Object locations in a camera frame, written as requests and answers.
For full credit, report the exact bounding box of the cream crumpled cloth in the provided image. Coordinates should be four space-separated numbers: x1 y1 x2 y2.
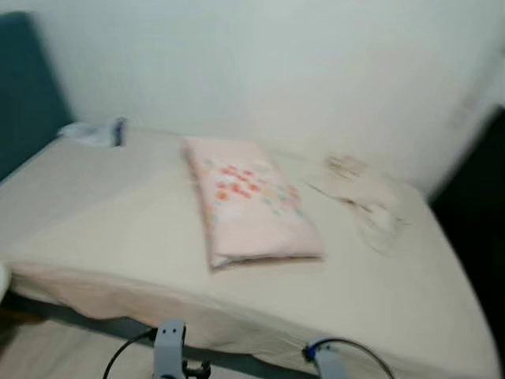
306 152 411 255

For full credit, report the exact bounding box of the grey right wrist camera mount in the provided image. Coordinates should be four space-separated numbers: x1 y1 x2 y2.
304 340 350 379

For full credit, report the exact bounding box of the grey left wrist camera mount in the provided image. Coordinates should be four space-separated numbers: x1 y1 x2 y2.
152 320 188 379

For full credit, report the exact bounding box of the bed with cream sheet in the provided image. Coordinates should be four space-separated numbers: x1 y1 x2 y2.
0 122 503 379

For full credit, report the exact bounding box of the white and blue crumpled cloth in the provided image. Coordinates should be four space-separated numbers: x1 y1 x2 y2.
57 117 129 148

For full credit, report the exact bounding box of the dark furniture beside bed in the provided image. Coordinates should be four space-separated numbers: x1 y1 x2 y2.
430 107 505 332

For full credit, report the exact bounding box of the pink floral pillow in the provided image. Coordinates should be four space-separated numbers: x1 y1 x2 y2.
183 137 325 271

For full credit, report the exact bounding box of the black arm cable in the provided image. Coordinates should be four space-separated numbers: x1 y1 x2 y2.
331 338 395 379
103 329 156 379

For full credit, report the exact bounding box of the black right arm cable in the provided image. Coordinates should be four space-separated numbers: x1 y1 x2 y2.
331 338 395 379

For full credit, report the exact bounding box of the teal upholstered headboard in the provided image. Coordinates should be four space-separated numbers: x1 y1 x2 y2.
0 12 73 182

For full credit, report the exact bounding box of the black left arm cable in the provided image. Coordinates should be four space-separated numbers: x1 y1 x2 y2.
103 329 156 379

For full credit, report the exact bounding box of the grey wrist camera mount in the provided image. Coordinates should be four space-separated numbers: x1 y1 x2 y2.
304 340 350 379
152 320 188 379

